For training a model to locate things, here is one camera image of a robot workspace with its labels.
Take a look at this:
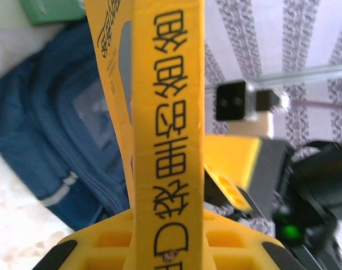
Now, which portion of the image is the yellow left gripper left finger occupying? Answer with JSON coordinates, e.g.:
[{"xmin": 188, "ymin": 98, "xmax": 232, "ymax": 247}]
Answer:
[{"xmin": 44, "ymin": 209, "xmax": 135, "ymax": 270}]

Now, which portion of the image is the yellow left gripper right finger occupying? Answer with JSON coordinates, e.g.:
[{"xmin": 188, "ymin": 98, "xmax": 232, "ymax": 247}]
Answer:
[{"xmin": 201, "ymin": 209, "xmax": 304, "ymax": 270}]

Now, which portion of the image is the yellow book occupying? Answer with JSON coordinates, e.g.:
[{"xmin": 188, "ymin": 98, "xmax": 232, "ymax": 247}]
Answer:
[{"xmin": 83, "ymin": 0, "xmax": 205, "ymax": 270}]

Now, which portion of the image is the navy blue backpack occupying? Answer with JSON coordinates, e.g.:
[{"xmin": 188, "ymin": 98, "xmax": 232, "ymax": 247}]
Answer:
[{"xmin": 0, "ymin": 21, "xmax": 132, "ymax": 231}]

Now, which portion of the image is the green book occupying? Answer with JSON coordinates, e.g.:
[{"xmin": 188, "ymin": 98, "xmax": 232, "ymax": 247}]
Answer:
[{"xmin": 19, "ymin": 0, "xmax": 87, "ymax": 26}]

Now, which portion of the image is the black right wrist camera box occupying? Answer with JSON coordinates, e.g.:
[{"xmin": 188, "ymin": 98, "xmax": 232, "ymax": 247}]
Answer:
[{"xmin": 214, "ymin": 79, "xmax": 291, "ymax": 123}]

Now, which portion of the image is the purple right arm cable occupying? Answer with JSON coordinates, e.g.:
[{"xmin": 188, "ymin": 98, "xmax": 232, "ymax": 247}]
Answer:
[{"xmin": 289, "ymin": 98, "xmax": 342, "ymax": 110}]

